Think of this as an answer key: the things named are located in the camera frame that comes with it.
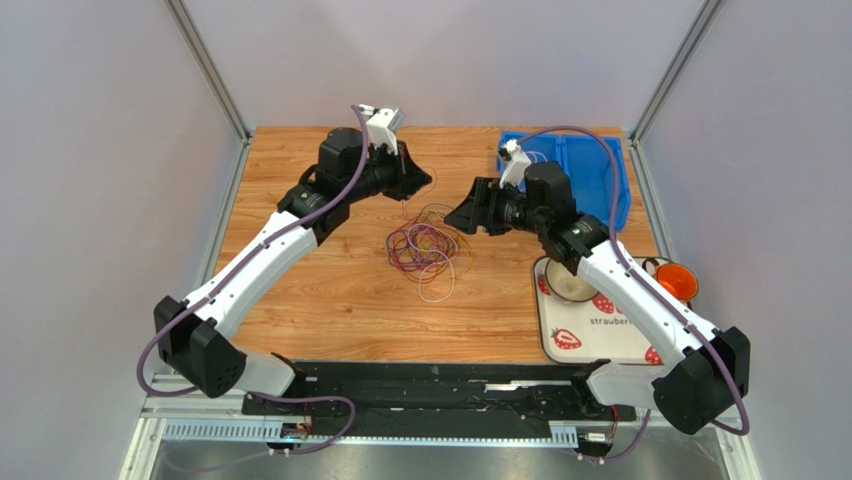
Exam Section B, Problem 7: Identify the aluminium corner post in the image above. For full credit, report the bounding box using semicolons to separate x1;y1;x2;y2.
164;0;252;144
630;0;726;143

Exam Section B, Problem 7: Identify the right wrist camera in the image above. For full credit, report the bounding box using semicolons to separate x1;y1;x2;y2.
498;140;532;189

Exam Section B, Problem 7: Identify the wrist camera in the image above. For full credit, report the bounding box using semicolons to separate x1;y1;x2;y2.
356;104;406;156
498;140;532;189

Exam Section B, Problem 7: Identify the orange plastic cup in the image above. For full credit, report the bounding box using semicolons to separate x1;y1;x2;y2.
653;263;700;302

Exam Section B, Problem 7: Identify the blue plastic bin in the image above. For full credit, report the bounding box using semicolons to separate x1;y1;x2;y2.
522;133;632;232

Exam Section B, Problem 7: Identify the strawberry print tray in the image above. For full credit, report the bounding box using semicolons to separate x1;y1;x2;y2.
533;257;663;365

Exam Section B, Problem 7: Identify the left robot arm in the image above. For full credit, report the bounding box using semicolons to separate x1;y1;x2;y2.
151;128;432;398

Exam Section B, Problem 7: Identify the yellow cable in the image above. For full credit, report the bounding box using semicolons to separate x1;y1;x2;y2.
419;212;475;281

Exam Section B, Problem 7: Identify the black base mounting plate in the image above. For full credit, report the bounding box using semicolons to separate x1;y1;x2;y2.
241;361;637;440

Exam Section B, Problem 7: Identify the blue cable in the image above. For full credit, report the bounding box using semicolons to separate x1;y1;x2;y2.
387;222;461;278

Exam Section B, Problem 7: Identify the left aluminium corner post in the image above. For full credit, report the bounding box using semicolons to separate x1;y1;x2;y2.
164;0;252;144

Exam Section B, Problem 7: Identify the beige bowl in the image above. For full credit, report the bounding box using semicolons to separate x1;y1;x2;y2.
544;259;599;302

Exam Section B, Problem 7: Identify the aluminium frame rail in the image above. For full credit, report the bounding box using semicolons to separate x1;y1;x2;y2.
136;373;743;449

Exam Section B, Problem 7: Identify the white cable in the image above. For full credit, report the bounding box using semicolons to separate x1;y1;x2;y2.
405;219;457;304

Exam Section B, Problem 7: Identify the right aluminium corner post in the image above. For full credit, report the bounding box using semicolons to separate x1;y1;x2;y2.
630;0;726;143

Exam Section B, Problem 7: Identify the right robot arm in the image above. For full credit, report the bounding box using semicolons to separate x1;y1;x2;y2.
445;162;751;435

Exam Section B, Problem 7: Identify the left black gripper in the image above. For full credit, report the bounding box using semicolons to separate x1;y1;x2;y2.
344;139;432;205

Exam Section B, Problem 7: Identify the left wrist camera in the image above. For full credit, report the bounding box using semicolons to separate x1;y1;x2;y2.
356;104;406;156

